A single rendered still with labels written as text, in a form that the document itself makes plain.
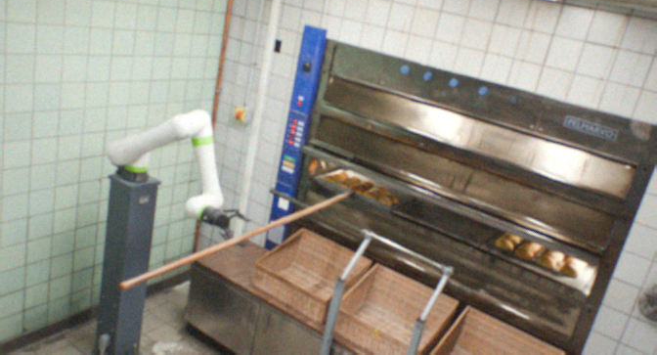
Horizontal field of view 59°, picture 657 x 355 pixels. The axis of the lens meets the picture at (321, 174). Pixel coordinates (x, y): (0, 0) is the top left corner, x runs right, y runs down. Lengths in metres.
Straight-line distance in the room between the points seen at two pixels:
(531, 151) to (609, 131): 0.38
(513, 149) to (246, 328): 1.92
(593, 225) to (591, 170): 0.28
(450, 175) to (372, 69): 0.79
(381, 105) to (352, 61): 0.34
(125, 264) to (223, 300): 0.71
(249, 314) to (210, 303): 0.33
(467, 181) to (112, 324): 2.21
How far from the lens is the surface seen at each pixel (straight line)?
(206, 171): 3.12
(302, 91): 3.79
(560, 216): 3.26
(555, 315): 3.43
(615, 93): 3.14
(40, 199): 3.68
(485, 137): 3.30
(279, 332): 3.62
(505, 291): 3.46
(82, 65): 3.56
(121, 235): 3.45
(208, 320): 4.01
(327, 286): 3.85
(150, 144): 3.05
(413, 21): 3.44
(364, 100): 3.59
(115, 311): 3.68
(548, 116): 3.21
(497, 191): 3.32
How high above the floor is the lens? 2.42
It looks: 18 degrees down
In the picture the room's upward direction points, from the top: 12 degrees clockwise
